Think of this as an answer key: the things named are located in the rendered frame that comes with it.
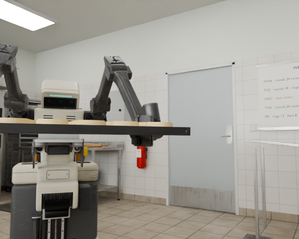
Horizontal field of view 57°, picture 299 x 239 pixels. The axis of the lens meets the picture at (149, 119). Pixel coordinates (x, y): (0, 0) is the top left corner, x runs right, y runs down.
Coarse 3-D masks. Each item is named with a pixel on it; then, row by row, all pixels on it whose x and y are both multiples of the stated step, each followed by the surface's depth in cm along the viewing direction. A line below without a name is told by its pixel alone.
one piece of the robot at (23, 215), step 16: (80, 160) 206; (16, 176) 172; (32, 176) 175; (80, 176) 185; (96, 176) 189; (16, 192) 172; (32, 192) 175; (96, 192) 188; (16, 208) 171; (32, 208) 174; (96, 208) 188; (16, 224) 170; (32, 224) 173; (48, 224) 171; (64, 224) 176; (80, 224) 183; (96, 224) 187
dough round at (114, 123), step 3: (111, 123) 49; (114, 123) 48; (117, 123) 48; (120, 123) 47; (123, 123) 47; (126, 123) 47; (129, 123) 47; (132, 123) 48; (135, 123) 48; (138, 123) 49
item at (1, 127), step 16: (0, 128) 39; (16, 128) 40; (32, 128) 41; (48, 128) 41; (64, 128) 42; (80, 128) 43; (96, 128) 44; (112, 128) 44; (128, 128) 45; (144, 128) 46; (160, 128) 47; (176, 128) 48
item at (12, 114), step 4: (8, 112) 153; (12, 112) 150; (16, 112) 149; (20, 112) 150; (24, 112) 152; (8, 116) 152; (12, 116) 152; (16, 116) 150; (20, 116) 151; (24, 116) 153
